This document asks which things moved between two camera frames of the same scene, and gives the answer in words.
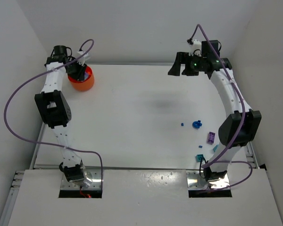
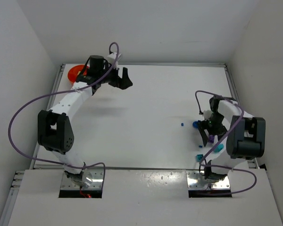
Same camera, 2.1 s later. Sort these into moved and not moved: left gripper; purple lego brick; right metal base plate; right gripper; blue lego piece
Moved: right gripper; left gripper
Not moved: purple lego brick; right metal base plate; blue lego piece
